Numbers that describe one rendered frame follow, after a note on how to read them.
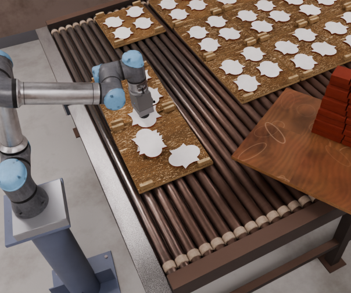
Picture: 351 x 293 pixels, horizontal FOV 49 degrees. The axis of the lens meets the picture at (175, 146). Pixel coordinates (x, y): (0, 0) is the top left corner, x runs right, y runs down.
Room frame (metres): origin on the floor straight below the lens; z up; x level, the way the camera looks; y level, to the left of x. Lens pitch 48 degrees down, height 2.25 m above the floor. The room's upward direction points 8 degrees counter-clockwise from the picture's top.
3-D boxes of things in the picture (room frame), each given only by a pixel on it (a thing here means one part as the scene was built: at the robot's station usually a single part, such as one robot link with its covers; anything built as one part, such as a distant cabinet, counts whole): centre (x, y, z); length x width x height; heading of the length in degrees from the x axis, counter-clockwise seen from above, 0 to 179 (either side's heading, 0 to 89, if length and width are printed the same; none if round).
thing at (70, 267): (1.00, 0.64, 0.44); 0.38 x 0.38 x 0.87; 13
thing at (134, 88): (1.22, 0.11, 1.30); 0.08 x 0.08 x 0.05
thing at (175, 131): (1.22, 0.07, 0.93); 0.41 x 0.35 x 0.02; 18
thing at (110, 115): (1.62, 0.20, 0.93); 0.41 x 0.35 x 0.02; 17
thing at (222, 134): (1.69, -0.08, 0.90); 1.95 x 0.05 x 0.05; 19
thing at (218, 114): (1.70, -0.13, 0.90); 1.95 x 0.05 x 0.05; 19
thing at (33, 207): (1.00, 0.64, 0.97); 0.15 x 0.15 x 0.10
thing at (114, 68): (1.19, 0.21, 1.38); 0.11 x 0.11 x 0.08; 9
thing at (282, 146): (1.03, -0.57, 1.03); 0.50 x 0.50 x 0.02; 48
